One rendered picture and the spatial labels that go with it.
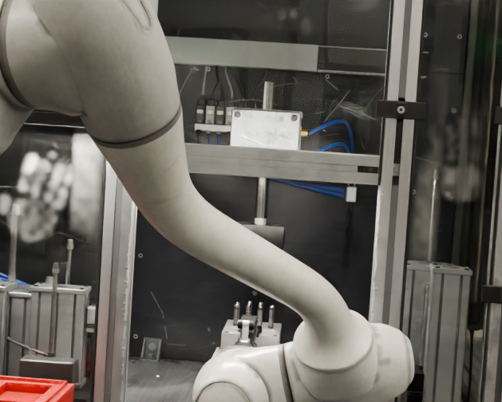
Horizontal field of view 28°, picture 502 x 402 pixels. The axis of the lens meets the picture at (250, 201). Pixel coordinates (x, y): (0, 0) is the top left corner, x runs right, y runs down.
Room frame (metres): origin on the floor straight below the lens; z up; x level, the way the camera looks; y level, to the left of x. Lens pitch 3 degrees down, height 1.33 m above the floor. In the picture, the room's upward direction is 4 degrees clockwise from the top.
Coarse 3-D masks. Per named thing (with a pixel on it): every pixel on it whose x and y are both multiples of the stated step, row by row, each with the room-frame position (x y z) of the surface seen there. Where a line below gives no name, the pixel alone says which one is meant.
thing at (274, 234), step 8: (264, 184) 1.71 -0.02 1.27; (256, 192) 1.71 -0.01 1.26; (264, 192) 1.71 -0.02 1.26; (256, 200) 1.71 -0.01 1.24; (264, 200) 1.71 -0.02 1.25; (256, 208) 1.71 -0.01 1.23; (264, 208) 1.71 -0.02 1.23; (256, 216) 1.71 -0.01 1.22; (264, 216) 1.71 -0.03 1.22; (248, 224) 1.69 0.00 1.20; (256, 224) 1.70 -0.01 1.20; (264, 224) 1.71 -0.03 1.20; (272, 224) 1.73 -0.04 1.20; (280, 224) 1.74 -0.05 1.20; (256, 232) 1.68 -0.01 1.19; (264, 232) 1.68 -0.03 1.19; (272, 232) 1.68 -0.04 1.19; (280, 232) 1.68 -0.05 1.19; (272, 240) 1.68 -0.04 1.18; (280, 240) 1.68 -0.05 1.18; (280, 248) 1.68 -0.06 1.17
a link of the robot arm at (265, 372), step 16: (224, 352) 1.35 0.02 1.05; (240, 352) 1.31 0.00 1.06; (256, 352) 1.30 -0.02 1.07; (272, 352) 1.30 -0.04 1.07; (208, 368) 1.28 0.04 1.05; (224, 368) 1.26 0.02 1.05; (240, 368) 1.26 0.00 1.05; (256, 368) 1.27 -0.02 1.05; (272, 368) 1.27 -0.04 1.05; (208, 384) 1.24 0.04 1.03; (224, 384) 1.23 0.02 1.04; (240, 384) 1.23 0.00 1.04; (256, 384) 1.24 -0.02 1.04; (272, 384) 1.27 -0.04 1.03; (288, 384) 1.27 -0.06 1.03; (208, 400) 1.23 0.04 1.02; (224, 400) 1.23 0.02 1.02; (240, 400) 1.23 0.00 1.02; (256, 400) 1.23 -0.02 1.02; (272, 400) 1.26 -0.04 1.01; (288, 400) 1.27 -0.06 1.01
